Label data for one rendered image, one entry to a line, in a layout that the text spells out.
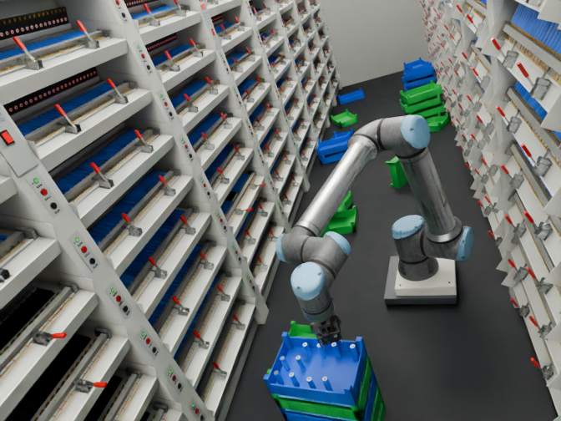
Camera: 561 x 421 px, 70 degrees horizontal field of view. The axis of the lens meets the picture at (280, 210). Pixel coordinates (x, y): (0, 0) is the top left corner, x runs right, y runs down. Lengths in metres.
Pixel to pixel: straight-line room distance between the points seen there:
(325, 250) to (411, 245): 0.84
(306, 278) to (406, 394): 0.84
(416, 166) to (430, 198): 0.17
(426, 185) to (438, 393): 0.78
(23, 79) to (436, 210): 1.43
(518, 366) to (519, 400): 0.14
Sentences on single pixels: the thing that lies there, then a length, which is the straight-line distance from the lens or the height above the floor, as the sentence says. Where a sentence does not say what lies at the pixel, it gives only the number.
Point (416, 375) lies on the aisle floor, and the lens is 1.82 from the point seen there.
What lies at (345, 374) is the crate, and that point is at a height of 0.32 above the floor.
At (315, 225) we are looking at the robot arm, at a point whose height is 0.81.
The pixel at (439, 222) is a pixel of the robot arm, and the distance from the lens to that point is 1.75.
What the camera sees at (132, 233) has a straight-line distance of 1.46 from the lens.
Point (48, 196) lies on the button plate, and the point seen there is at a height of 1.20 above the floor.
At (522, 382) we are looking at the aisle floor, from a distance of 1.80.
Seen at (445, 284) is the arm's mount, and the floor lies 0.11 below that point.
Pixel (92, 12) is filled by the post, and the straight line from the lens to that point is 1.73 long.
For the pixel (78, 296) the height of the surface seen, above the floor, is 0.92.
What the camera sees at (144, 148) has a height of 1.12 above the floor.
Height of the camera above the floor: 1.46
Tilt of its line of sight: 28 degrees down
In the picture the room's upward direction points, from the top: 21 degrees counter-clockwise
